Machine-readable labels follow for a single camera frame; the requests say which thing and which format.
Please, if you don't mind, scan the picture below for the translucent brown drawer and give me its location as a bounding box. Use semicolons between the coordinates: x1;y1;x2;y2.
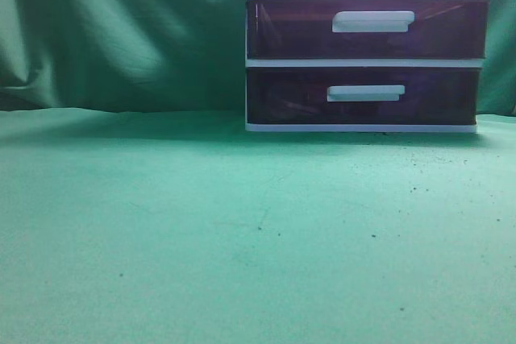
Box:
247;68;480;126
247;0;489;60

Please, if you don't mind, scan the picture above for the white plastic drawer cabinet frame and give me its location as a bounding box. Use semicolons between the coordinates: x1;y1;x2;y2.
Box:
245;0;489;133

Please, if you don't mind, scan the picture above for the bottom translucent brown drawer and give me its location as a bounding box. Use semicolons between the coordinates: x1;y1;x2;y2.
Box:
247;68;480;126

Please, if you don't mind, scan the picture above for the middle translucent brown drawer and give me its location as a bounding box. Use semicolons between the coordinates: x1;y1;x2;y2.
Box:
247;0;489;60

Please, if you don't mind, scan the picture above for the green cloth table cover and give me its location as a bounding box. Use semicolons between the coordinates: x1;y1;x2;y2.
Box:
1;0;515;343

